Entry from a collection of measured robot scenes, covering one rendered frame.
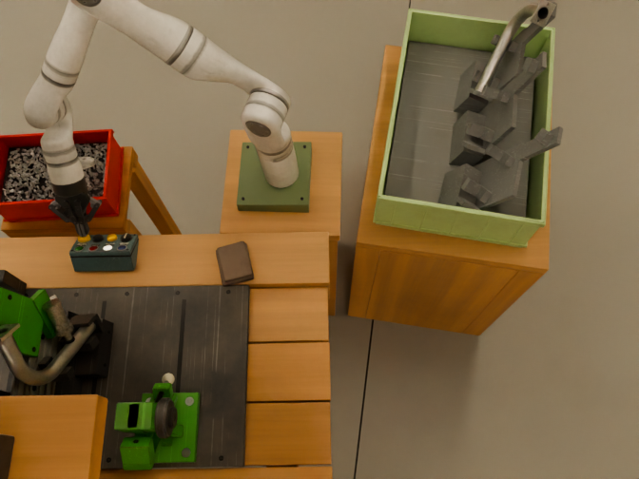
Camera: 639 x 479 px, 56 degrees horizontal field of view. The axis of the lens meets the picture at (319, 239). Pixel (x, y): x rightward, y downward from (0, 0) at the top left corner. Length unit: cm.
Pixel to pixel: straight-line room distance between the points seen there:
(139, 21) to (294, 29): 187
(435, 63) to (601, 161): 123
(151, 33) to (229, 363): 74
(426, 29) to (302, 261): 81
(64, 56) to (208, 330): 68
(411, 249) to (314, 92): 137
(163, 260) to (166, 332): 18
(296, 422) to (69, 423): 71
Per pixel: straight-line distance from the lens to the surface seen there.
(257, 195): 159
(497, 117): 165
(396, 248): 164
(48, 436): 84
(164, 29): 127
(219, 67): 130
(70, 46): 135
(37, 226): 182
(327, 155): 168
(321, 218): 159
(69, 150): 147
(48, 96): 140
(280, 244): 151
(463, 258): 166
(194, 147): 275
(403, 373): 235
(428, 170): 168
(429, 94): 181
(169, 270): 154
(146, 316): 152
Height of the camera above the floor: 230
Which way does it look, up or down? 68 degrees down
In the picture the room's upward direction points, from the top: 2 degrees counter-clockwise
